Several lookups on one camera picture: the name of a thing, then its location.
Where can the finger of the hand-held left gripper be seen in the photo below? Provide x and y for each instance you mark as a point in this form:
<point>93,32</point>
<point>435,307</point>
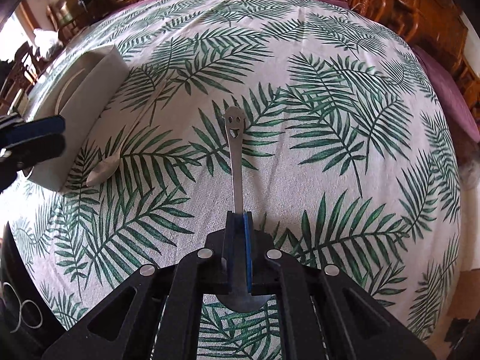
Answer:
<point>37,129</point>
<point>37,152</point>

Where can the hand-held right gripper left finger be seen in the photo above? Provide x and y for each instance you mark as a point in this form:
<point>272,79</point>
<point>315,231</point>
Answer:
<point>234,247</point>

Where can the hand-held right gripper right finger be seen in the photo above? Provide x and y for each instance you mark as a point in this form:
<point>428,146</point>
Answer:
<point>248,255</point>

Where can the grey utensil tray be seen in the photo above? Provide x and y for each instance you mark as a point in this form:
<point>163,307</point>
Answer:
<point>93,93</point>

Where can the beige plastic spoon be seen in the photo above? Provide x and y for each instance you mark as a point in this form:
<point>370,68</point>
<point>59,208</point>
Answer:
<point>62,95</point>
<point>101,172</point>

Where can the dark wooden chair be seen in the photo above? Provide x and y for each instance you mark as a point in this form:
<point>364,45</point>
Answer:
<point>18,71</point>

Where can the white plastic bag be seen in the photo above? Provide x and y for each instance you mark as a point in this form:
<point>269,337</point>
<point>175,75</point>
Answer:
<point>47,41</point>

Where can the wooden dining chair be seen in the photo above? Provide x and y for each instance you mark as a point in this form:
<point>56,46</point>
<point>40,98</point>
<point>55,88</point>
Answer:
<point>67,18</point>

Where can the leaf print tablecloth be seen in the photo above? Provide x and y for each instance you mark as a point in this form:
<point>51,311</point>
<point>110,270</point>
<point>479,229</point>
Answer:
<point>337,138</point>

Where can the purple seat cushion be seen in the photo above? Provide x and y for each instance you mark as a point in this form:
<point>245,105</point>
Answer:
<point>453,93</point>

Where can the carved wooden armchair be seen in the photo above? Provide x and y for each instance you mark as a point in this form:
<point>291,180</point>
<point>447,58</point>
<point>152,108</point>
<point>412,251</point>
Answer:
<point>397,0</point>

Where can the carved wooden sofa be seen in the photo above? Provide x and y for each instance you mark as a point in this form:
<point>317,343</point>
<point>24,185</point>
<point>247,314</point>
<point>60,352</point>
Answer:
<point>442,18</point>

